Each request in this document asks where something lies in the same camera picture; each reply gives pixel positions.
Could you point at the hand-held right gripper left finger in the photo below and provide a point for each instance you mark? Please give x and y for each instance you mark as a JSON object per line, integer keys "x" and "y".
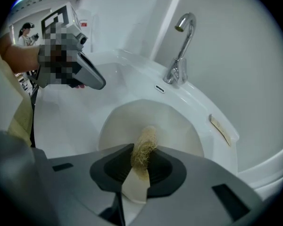
{"x": 80, "y": 178}

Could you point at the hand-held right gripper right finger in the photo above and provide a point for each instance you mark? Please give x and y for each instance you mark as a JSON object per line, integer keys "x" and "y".
{"x": 202, "y": 185}

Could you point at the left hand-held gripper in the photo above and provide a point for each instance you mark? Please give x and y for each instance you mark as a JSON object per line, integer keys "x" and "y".
{"x": 59, "y": 18}

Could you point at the yellow sponge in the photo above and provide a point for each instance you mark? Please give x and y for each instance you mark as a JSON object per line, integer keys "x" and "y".
{"x": 143, "y": 145}

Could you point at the person's left forearm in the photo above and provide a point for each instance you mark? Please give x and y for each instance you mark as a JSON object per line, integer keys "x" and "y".
{"x": 19, "y": 58}

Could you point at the person's left hand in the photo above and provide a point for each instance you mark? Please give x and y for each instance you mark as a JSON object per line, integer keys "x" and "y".
{"x": 80, "y": 86}

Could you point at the white ceramic sink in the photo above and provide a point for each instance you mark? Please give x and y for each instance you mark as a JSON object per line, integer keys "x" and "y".
{"x": 122, "y": 74}

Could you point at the clear plastic container red label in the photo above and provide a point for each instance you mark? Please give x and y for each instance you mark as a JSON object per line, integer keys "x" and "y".
{"x": 90, "y": 32}

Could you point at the person's yellow knit top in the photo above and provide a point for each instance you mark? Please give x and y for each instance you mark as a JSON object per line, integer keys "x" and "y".
{"x": 21, "y": 116}

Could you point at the chrome faucet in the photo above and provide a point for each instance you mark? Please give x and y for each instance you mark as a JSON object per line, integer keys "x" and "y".
{"x": 177, "y": 69}

